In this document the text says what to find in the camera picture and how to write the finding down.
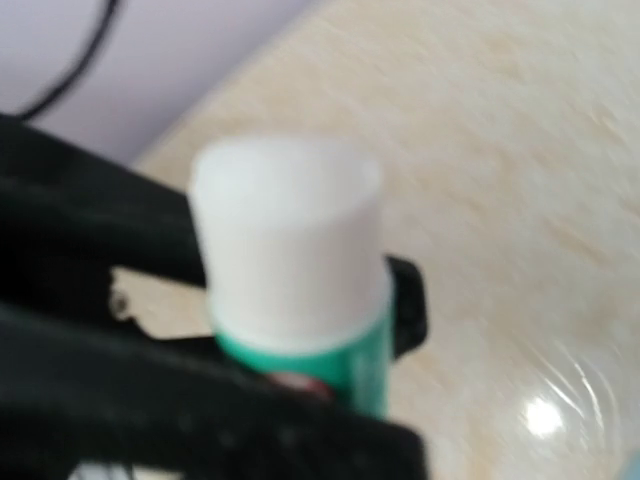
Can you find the white green glue stick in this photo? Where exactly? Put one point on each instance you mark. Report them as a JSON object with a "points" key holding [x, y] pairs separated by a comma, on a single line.
{"points": [[289, 232]]}

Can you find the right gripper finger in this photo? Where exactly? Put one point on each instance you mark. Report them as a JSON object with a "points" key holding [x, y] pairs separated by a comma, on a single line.
{"points": [[71, 395], [68, 218]]}

